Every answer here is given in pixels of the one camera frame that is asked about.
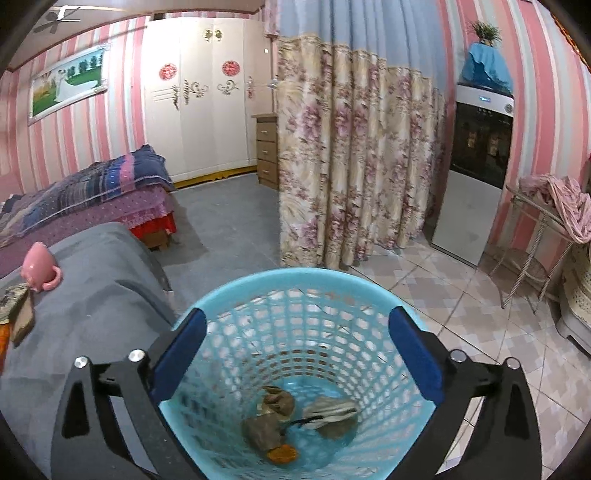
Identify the pink cloth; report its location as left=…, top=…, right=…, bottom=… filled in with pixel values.
left=519, top=174, right=591, bottom=243

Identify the brown paper ball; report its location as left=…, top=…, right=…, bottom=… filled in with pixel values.
left=261, top=385, right=296, bottom=418

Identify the patterned foil wrapper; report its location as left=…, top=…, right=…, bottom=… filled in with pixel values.
left=0, top=282, right=31, bottom=319

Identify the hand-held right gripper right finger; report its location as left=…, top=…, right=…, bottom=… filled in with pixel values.
left=388, top=305, right=543, bottom=480

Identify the grey sock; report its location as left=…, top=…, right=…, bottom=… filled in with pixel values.
left=300, top=397, right=360, bottom=439

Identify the framed wedding picture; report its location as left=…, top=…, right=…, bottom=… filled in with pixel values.
left=27, top=41, right=112, bottom=126

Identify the wooden desk with drawers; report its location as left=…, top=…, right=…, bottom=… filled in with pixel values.
left=252, top=113, right=280, bottom=191

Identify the purple dotted bed base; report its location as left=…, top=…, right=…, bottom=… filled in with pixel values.
left=0, top=187, right=178, bottom=278

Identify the potted green plant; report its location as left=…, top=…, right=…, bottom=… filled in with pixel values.
left=468, top=19, right=502, bottom=47

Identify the brown cardboard sleeve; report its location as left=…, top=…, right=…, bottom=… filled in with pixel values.
left=241, top=413, right=284, bottom=450

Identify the brown phone case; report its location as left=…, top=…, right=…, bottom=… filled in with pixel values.
left=9, top=291, right=37, bottom=348

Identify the cream lace covered seat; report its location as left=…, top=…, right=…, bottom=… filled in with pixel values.
left=554, top=240, right=591, bottom=356

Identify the purple patchwork quilt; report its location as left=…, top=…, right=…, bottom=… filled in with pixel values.
left=0, top=144, right=176, bottom=250

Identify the blue floral curtain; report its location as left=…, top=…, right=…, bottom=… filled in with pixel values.
left=263, top=0, right=448, bottom=271

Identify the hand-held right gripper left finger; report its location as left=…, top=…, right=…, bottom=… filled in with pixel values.
left=51, top=307, right=208, bottom=480

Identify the metal wire side table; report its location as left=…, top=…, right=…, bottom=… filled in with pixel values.
left=489, top=185, right=578, bottom=315

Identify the ceiling fan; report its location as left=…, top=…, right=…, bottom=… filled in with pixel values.
left=32, top=4, right=81, bottom=33

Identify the pink pig mug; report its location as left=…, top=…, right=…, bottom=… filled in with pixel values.
left=21, top=244, right=63, bottom=292

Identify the blue cloth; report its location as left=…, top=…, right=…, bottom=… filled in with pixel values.
left=462, top=41, right=514, bottom=93

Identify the light blue plastic basket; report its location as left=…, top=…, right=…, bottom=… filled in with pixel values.
left=159, top=268, right=444, bottom=480

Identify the white wardrobe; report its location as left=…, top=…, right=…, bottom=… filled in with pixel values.
left=143, top=18, right=278, bottom=185

